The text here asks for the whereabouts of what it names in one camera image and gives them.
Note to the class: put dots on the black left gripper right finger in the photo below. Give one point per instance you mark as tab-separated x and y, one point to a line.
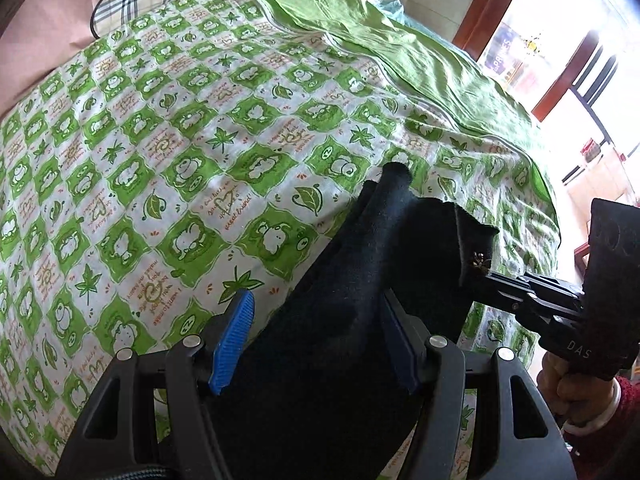
498	291

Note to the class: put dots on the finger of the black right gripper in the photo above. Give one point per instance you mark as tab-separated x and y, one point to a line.
432	369

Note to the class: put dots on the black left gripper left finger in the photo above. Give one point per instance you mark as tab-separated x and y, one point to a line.
197	369

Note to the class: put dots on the black pants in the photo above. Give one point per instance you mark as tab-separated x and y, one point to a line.
315	394

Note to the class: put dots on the person's right hand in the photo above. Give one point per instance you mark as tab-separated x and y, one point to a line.
574	398

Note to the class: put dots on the green white patterned bedsheet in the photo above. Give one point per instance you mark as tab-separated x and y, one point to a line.
214	145

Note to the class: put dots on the pink quilt with plaid hearts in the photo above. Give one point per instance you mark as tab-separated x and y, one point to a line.
75	15

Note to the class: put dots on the brown wooden door frame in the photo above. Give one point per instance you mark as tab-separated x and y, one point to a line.
535	48

